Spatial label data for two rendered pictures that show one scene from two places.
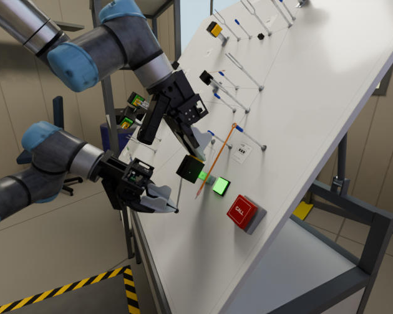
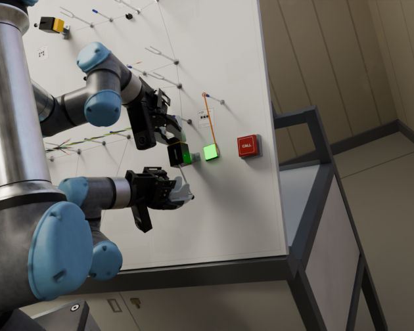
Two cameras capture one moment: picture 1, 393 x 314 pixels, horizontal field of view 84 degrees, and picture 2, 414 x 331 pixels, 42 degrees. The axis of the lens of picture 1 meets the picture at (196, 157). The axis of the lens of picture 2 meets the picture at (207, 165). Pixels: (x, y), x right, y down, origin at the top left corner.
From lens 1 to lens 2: 0.99 m
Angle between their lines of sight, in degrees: 33
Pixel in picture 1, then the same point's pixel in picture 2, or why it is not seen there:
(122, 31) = (114, 67)
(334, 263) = (307, 174)
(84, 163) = (124, 188)
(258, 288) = not seen: hidden behind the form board
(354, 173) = not seen: hidden behind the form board
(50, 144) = (94, 188)
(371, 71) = (254, 21)
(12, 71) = not seen: outside the picture
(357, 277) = (325, 169)
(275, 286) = (288, 213)
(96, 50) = (115, 87)
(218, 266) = (257, 194)
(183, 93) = (148, 94)
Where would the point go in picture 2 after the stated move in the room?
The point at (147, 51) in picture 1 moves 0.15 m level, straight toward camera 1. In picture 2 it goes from (127, 73) to (175, 62)
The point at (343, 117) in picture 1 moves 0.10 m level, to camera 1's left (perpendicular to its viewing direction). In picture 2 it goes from (259, 54) to (235, 69)
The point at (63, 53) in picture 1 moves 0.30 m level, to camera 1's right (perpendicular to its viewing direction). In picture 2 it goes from (107, 98) to (204, 42)
